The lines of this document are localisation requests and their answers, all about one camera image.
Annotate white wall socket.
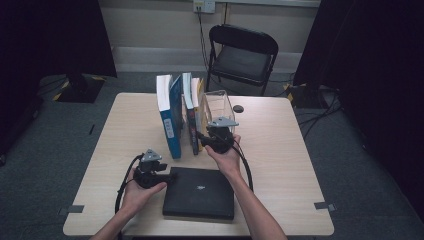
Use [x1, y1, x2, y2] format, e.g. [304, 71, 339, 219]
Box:
[193, 0, 216, 14]

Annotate right hand-held gripper cable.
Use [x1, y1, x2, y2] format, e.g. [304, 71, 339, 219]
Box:
[229, 139, 254, 193]

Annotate black stand base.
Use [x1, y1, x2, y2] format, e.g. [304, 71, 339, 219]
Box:
[283, 82, 321, 109]
[53, 73, 106, 104]

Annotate grey tape strip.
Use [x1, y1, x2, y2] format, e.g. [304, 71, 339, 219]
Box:
[313, 201, 337, 213]
[58, 204, 85, 216]

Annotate left hand-held gripper cable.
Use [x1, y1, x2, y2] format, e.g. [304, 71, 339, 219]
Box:
[114, 153, 144, 214]

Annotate black folding chair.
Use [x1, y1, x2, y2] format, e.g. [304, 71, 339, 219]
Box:
[204, 23, 279, 97]

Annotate thick blue book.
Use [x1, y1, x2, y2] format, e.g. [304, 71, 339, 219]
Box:
[156, 73, 184, 160]

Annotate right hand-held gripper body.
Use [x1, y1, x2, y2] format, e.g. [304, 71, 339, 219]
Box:
[203, 116, 240, 155]

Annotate red book with winged creature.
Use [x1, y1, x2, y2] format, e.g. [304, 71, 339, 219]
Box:
[181, 72, 201, 156]

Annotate hand-held gripper cable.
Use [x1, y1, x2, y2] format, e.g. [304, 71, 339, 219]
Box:
[229, 139, 254, 193]
[114, 153, 144, 214]

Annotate yellow book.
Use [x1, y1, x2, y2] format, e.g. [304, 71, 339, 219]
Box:
[191, 77, 210, 153]

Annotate person's left hand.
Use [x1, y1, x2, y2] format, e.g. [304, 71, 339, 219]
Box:
[121, 168, 168, 218]

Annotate black wall socket cable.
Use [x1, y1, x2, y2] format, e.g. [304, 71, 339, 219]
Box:
[196, 6, 214, 73]

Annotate dark curtain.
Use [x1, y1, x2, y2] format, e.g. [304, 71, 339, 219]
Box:
[0, 0, 118, 158]
[293, 0, 424, 221]

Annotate black book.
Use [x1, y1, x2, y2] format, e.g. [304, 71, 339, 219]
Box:
[162, 166, 235, 221]

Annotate clear acrylic book rack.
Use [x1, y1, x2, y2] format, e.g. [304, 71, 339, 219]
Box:
[181, 89, 236, 151]

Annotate person's right hand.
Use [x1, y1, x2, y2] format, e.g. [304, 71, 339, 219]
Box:
[204, 133, 242, 179]

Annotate black floor cables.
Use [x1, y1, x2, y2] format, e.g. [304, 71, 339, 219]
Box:
[298, 84, 343, 141]

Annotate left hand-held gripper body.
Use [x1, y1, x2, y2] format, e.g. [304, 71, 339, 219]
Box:
[133, 148, 168, 189]

